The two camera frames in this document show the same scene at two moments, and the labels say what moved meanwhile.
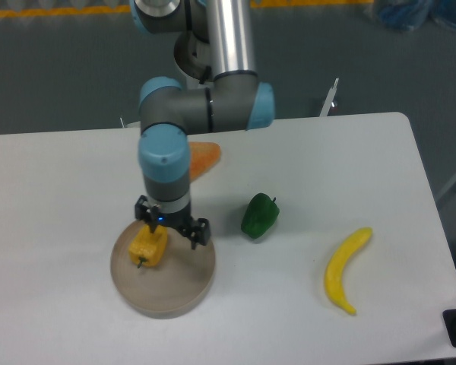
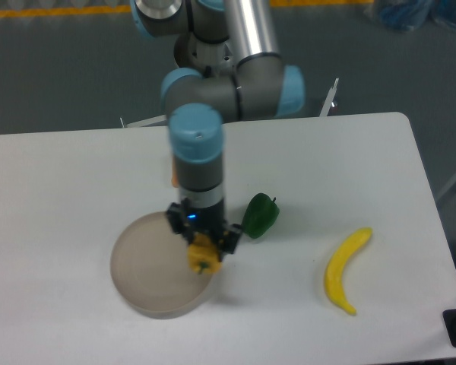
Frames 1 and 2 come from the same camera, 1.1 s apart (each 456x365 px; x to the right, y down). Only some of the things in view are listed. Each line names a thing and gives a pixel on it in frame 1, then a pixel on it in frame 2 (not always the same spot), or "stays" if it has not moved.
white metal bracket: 326,106 stays
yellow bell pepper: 149,247 to 204,255
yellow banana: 354,241 stays
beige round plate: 170,289 stays
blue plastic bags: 410,14 stays
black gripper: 197,232 to 185,220
